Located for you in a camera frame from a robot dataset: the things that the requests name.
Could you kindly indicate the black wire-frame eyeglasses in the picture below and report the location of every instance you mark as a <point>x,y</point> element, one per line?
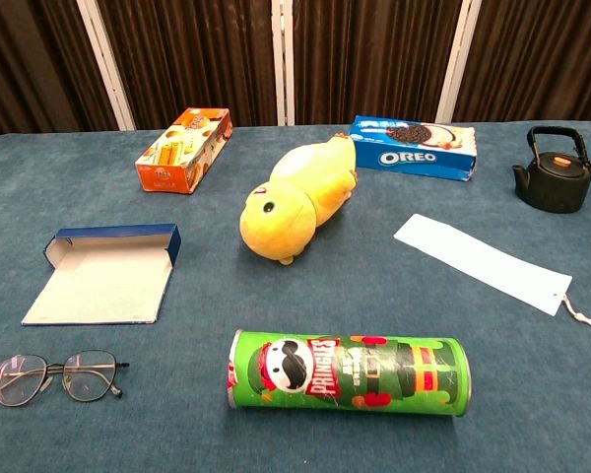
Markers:
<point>17,379</point>

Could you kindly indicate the yellow duck plush toy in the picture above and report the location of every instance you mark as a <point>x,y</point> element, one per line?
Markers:
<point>285,217</point>

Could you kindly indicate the blue felt table cover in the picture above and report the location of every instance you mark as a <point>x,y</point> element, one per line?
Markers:
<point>325,295</point>

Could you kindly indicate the blue Oreo cookie box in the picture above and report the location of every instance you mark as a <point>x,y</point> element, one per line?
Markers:
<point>409,157</point>

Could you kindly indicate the orange biscuit box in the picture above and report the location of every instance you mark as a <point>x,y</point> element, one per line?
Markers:
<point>177,153</point>

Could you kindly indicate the green Pringles can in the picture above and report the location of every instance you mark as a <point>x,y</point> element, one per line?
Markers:
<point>349,374</point>

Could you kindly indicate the white bookmark with tassel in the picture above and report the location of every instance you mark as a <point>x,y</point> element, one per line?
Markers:
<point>473,256</point>

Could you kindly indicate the brown pleated curtain panel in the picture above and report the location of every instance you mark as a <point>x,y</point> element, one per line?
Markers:
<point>192,59</point>
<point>374,59</point>
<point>29,59</point>
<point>542,54</point>

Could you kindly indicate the black cast iron kettle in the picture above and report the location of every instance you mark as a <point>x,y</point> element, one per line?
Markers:
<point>554,187</point>

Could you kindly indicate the white screen frame post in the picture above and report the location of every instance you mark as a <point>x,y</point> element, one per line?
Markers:
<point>283,59</point>
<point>106,64</point>
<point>459,59</point>

